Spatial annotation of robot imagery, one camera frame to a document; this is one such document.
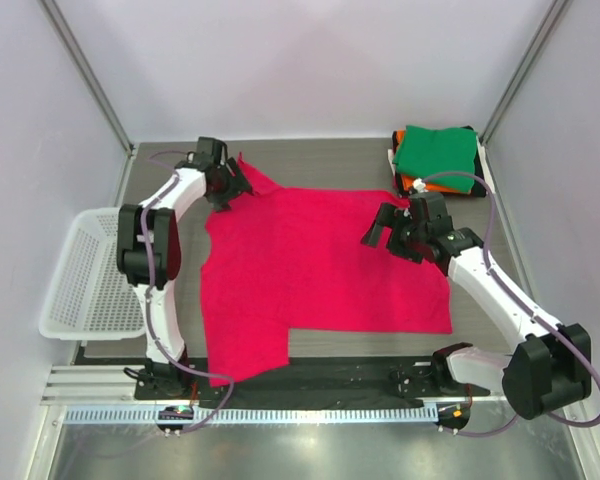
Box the right aluminium corner post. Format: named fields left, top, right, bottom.
left=479, top=0, right=574, bottom=146

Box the left aluminium corner post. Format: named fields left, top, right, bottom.
left=37, top=0, right=139, bottom=159

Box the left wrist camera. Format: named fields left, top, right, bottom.
left=186, top=136, right=228, bottom=171

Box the white slotted cable duct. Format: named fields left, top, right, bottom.
left=64, top=404, right=438, bottom=426

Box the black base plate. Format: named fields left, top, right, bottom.
left=123, top=356, right=490, bottom=410

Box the orange folded t shirt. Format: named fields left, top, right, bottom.
left=389, top=130, right=459, bottom=195

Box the green folded t shirt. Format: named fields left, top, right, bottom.
left=395, top=125, right=482, bottom=179

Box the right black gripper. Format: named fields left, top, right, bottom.
left=361, top=202, right=428, bottom=265

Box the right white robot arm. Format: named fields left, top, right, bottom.
left=361, top=196, right=592, bottom=420

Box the aluminium corner post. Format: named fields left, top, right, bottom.
left=37, top=0, right=139, bottom=159
left=479, top=0, right=574, bottom=146

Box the white folded t shirt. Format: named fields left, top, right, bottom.
left=387, top=143, right=495, bottom=196

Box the pink t shirt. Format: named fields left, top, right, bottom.
left=200, top=164, right=452, bottom=387

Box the white plastic basket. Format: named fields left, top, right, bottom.
left=39, top=207, right=145, bottom=342

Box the black folded t shirt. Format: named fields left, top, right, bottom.
left=391, top=125, right=486, bottom=198

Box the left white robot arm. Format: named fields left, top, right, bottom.
left=116, top=140, right=253, bottom=399

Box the aluminium rail frame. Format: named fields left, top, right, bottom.
left=43, top=365, right=496, bottom=410

